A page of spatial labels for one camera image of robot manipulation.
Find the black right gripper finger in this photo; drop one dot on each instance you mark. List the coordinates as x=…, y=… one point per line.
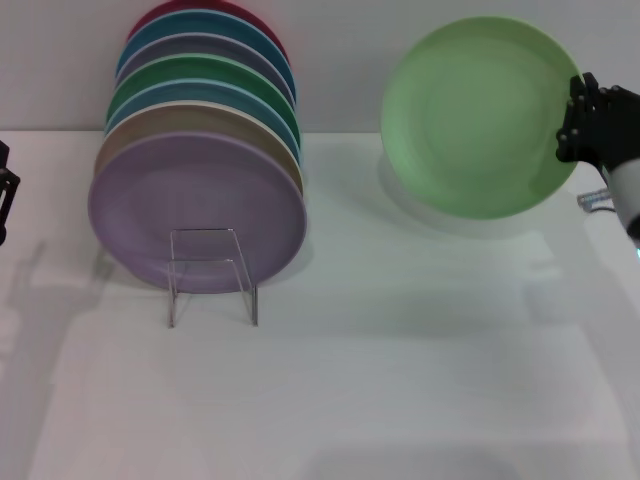
x=580, y=125

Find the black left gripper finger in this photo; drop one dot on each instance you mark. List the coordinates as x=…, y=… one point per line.
x=6, y=195

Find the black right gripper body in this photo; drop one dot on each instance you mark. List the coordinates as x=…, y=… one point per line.
x=620, y=130

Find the light green plate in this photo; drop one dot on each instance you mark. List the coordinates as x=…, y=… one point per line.
x=475, y=115

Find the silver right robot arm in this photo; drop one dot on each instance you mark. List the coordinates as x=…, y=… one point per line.
x=627, y=195

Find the lavender plate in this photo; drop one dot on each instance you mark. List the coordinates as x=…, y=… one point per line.
x=150, y=200

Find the beige plate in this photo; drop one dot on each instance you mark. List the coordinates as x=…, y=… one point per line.
x=150, y=125

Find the light blue plate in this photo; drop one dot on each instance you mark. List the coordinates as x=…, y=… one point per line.
x=165, y=95

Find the dark green plate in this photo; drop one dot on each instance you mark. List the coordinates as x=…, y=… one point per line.
x=165, y=72

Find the clear plate rack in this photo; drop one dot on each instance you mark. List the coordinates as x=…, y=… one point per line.
x=172, y=310

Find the teal blue plate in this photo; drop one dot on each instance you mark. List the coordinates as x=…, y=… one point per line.
x=165, y=30

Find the red plate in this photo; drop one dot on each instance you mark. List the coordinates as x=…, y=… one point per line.
x=150, y=15

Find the grey purple plate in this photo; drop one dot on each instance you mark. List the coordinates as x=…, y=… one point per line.
x=200, y=47

